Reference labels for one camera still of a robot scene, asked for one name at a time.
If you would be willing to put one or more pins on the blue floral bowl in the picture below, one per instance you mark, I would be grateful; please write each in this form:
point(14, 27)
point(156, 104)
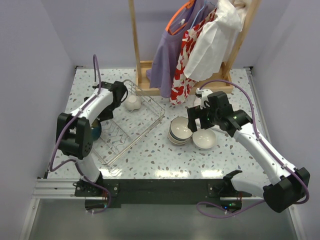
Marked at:
point(96, 129)

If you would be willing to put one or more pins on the beige bowl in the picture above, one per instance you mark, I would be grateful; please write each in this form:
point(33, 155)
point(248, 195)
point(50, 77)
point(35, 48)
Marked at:
point(177, 141)

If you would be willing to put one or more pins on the folded white cloth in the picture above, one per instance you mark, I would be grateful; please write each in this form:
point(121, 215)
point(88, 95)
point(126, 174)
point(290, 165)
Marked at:
point(235, 105)

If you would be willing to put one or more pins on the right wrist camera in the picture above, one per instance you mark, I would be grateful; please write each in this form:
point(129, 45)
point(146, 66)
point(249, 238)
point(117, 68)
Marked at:
point(203, 95)

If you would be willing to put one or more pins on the white ribbed bowl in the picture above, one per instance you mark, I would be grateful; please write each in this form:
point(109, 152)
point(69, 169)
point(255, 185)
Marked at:
point(204, 138)

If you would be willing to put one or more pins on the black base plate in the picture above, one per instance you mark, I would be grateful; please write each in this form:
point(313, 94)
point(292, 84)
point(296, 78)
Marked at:
point(114, 193)

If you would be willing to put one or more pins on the red white floral garment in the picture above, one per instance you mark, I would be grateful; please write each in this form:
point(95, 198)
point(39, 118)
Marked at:
point(182, 85)

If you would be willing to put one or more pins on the teal and white bowl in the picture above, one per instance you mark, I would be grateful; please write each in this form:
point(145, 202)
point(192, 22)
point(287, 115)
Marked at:
point(179, 130)

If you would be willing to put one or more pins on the purple shirt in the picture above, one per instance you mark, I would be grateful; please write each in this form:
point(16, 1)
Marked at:
point(164, 63)

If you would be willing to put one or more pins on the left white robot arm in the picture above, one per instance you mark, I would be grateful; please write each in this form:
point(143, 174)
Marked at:
point(74, 130)

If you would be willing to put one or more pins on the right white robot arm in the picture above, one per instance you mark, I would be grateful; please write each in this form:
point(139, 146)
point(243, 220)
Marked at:
point(288, 184)

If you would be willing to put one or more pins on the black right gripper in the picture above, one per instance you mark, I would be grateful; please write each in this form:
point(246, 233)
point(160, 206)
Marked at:
point(194, 112)

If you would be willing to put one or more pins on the wire dish rack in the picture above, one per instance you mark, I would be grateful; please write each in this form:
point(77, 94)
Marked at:
point(126, 128)

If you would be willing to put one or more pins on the white hanging garment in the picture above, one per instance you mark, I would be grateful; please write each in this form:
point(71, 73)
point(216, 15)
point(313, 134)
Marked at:
point(216, 39)

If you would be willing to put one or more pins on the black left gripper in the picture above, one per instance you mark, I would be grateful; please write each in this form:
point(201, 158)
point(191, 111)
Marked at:
point(119, 93)

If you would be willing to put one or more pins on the blue hanger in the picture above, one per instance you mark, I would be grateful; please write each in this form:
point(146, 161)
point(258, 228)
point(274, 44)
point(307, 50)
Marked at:
point(206, 6)

